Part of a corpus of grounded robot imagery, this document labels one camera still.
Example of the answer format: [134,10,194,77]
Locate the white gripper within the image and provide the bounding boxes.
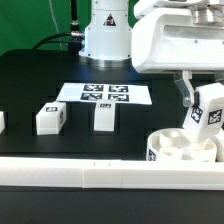
[131,8,224,107]

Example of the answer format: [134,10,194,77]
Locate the paper sheet with markers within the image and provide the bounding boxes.
[56,83,152,105]

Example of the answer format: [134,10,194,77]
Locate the black cable with connector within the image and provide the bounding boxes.
[32,30,86,50]

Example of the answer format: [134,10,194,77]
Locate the black vertical antenna cable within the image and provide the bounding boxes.
[69,0,80,33]

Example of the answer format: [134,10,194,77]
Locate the white front barrier rail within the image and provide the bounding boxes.
[0,157,224,190]

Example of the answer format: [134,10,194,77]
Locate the white barrier rail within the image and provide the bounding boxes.
[0,157,224,190]
[0,111,5,134]

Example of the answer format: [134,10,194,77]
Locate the white left barrier rail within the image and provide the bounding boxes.
[0,111,5,134]

